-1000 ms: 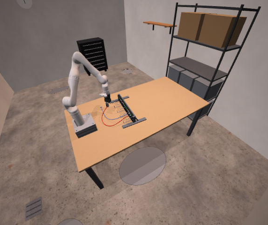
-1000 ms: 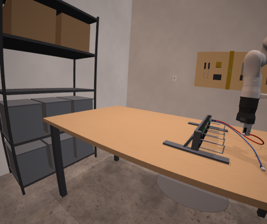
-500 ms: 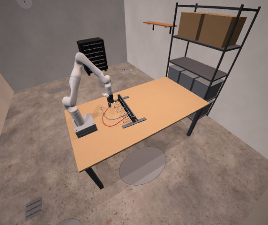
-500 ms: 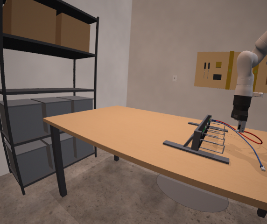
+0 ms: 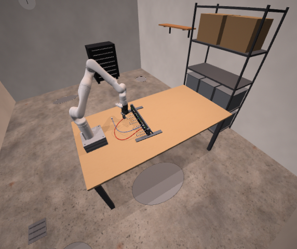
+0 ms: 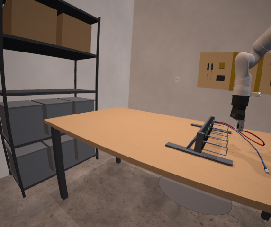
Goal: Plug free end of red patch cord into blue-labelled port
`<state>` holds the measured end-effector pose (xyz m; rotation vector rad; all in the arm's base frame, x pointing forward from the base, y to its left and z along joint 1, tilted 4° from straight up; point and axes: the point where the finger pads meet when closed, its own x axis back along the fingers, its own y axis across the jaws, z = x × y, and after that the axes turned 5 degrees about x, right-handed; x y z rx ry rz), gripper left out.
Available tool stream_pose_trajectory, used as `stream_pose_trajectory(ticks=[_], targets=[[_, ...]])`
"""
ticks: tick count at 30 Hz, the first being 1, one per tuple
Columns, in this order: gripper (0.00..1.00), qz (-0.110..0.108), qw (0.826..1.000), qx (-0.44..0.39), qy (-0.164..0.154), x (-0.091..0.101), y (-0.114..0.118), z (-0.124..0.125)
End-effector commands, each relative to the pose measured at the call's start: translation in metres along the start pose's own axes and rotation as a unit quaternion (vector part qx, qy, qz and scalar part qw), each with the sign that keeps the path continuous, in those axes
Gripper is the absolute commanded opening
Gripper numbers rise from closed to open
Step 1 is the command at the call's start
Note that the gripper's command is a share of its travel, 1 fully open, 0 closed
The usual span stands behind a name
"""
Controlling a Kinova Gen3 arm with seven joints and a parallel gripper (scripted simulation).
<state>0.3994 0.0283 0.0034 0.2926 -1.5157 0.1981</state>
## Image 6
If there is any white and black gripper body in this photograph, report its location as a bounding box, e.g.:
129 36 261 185
230 85 261 120

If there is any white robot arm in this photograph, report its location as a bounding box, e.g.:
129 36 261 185
235 27 271 86

